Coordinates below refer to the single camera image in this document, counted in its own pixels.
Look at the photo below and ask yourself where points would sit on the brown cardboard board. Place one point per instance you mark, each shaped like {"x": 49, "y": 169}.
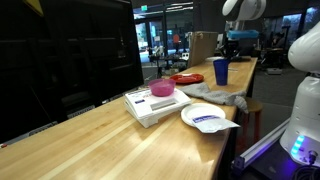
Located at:
{"x": 201, "y": 48}

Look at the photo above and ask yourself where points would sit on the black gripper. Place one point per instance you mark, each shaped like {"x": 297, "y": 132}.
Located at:
{"x": 236, "y": 46}

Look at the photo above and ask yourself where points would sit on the blue plastic cup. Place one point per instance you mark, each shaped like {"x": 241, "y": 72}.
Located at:
{"x": 221, "y": 73}

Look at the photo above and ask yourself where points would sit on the green exit sign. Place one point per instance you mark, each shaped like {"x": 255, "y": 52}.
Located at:
{"x": 144, "y": 7}

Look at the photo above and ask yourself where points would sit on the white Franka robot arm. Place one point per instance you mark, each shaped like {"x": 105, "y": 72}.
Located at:
{"x": 305, "y": 106}

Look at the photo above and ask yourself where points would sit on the red plate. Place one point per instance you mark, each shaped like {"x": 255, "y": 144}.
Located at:
{"x": 187, "y": 78}

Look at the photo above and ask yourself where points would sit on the black marker pen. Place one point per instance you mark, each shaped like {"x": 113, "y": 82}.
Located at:
{"x": 233, "y": 69}

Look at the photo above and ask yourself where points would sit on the white digital scale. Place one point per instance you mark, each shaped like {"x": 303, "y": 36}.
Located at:
{"x": 150, "y": 106}

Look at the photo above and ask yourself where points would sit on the large black monitor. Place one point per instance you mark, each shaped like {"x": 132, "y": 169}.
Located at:
{"x": 66, "y": 56}

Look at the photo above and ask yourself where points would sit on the white blue labelled packet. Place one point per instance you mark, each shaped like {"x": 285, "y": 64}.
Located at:
{"x": 213, "y": 123}

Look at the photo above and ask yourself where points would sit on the aluminium rail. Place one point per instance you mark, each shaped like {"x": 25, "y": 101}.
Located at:
{"x": 260, "y": 146}

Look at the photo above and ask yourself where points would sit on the wooden stool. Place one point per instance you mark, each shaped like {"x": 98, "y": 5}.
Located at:
{"x": 253, "y": 106}

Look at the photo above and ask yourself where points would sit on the grey knitted cloth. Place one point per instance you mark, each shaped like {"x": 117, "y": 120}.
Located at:
{"x": 213, "y": 95}

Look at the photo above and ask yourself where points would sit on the white paper plate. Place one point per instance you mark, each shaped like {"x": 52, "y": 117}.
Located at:
{"x": 200, "y": 110}

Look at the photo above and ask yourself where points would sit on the pink plastic bowl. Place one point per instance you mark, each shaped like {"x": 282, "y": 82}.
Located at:
{"x": 161, "y": 87}

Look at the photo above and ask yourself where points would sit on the white paper stack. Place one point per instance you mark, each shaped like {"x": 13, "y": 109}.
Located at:
{"x": 213, "y": 58}

